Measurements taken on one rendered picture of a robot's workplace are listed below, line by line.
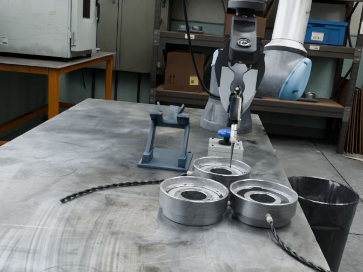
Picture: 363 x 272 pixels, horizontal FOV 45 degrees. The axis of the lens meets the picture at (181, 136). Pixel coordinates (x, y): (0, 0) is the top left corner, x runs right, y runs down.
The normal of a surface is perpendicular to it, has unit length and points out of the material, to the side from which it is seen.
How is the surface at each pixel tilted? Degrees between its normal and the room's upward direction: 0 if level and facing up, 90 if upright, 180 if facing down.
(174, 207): 90
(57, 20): 91
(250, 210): 90
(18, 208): 0
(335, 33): 90
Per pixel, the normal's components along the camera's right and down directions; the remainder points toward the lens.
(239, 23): 0.05, -0.69
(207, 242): 0.08, -0.97
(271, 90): -0.42, 0.64
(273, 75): -0.41, 0.03
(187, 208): -0.20, 0.23
